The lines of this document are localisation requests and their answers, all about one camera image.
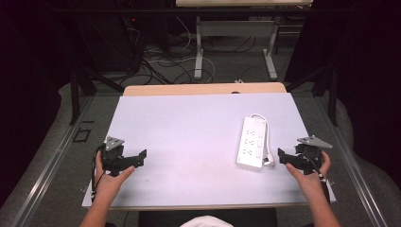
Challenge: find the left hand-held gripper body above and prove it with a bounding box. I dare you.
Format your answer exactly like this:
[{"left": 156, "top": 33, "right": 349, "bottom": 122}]
[{"left": 99, "top": 135, "right": 140, "bottom": 178}]

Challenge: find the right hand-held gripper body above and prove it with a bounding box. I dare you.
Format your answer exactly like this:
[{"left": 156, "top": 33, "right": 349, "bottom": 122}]
[{"left": 292, "top": 134, "right": 334, "bottom": 176}]

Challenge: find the person's right hand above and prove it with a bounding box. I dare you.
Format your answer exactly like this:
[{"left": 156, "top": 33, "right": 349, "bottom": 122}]
[{"left": 285, "top": 150, "right": 332, "bottom": 198}]

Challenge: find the person's left hand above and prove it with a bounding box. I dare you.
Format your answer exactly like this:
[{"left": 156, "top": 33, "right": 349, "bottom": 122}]
[{"left": 94, "top": 150, "right": 136, "bottom": 202}]

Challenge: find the white power strip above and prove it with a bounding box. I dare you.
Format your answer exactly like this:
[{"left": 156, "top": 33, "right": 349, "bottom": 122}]
[{"left": 235, "top": 115, "right": 270, "bottom": 170}]

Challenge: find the white table mat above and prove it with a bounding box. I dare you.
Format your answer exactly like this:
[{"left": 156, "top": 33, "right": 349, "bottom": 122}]
[{"left": 81, "top": 92, "right": 337, "bottom": 210}]

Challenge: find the black metal stand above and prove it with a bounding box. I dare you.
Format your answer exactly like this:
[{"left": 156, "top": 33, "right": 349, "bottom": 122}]
[
  {"left": 285, "top": 62, "right": 340, "bottom": 128},
  {"left": 69, "top": 64, "right": 126, "bottom": 127}
]

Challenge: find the wooden table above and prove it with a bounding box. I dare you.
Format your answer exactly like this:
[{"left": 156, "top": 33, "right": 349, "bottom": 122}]
[{"left": 122, "top": 81, "right": 288, "bottom": 97}]

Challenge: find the person's white clothing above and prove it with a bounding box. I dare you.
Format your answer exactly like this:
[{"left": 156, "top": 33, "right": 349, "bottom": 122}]
[{"left": 179, "top": 215, "right": 235, "bottom": 227}]

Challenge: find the white desk with metal legs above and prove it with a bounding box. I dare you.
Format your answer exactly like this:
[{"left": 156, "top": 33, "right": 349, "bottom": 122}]
[{"left": 175, "top": 0, "right": 314, "bottom": 81}]

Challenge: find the white power strip cable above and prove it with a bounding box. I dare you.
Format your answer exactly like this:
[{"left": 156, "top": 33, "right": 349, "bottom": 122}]
[{"left": 250, "top": 113, "right": 276, "bottom": 167}]

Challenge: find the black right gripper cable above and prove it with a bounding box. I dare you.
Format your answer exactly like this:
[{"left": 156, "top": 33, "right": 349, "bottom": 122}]
[{"left": 302, "top": 152, "right": 332, "bottom": 204}]

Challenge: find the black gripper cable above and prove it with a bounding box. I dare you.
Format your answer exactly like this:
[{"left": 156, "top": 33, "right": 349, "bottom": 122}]
[
  {"left": 90, "top": 143, "right": 107, "bottom": 202},
  {"left": 302, "top": 152, "right": 332, "bottom": 204}
]

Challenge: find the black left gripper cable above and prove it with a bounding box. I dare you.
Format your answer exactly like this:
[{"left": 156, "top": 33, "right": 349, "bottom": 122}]
[{"left": 90, "top": 143, "right": 107, "bottom": 202}]

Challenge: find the metal floor rail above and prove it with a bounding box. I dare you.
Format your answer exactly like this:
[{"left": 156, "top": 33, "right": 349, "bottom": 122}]
[
  {"left": 9, "top": 96, "right": 96, "bottom": 227},
  {"left": 310, "top": 94, "right": 391, "bottom": 227}
]

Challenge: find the tangle of floor cables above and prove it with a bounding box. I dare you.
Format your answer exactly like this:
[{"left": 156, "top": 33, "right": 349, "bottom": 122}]
[{"left": 121, "top": 15, "right": 263, "bottom": 86}]

